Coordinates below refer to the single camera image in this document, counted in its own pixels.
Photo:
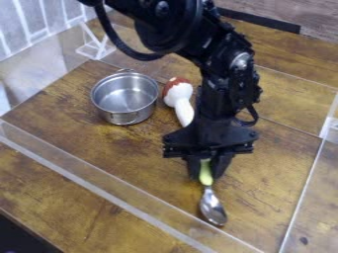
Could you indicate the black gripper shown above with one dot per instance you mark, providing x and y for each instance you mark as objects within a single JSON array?
[{"x": 204, "y": 139}]

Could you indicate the green handled metal spoon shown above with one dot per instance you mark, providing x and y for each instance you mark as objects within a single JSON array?
[{"x": 209, "y": 205}]

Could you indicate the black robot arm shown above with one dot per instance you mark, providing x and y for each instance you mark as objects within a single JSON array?
[{"x": 185, "y": 27}]

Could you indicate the red white toy mushroom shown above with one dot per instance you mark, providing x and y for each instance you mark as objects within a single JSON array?
[{"x": 176, "y": 95}]

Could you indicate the small steel pot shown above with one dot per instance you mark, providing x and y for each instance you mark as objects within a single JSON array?
[{"x": 124, "y": 97}]

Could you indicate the clear acrylic stand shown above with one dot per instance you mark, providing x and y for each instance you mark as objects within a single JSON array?
[{"x": 93, "y": 48}]

